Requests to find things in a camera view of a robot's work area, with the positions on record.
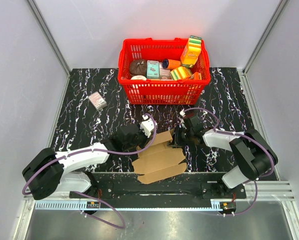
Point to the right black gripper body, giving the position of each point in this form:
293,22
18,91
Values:
182,136

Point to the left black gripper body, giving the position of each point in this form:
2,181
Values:
141,140

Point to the brown cardboard box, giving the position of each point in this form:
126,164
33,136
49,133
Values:
160,161

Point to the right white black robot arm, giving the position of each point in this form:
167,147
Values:
253,155

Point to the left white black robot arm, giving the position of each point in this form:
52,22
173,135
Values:
50,171

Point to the small pink card box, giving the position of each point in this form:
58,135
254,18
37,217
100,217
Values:
97,101

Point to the small orange box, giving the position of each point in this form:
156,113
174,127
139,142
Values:
196,76

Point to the teal small box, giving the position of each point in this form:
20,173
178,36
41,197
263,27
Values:
153,69

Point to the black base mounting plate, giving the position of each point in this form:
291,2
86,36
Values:
108,185

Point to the red plastic shopping basket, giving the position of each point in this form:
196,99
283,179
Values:
161,92

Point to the white round container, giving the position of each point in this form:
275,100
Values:
139,77

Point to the yellow green sponge pack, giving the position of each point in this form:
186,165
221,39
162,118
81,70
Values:
180,73

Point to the pink white packet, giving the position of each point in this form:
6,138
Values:
164,74

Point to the brown round bun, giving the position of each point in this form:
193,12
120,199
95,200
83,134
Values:
138,67

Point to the orange blue capped bottle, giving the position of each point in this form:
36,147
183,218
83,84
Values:
171,64

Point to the tall orange sponge pack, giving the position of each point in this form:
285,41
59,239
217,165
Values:
191,51

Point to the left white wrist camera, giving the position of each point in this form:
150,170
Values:
148,125

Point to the aluminium front rail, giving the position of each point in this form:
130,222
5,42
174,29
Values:
263,191

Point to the right aluminium corner post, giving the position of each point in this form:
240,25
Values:
278,12

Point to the aluminium corner post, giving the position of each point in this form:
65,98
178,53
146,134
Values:
278,12
34,8

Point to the left aluminium corner post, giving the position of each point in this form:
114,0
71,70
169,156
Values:
34,8

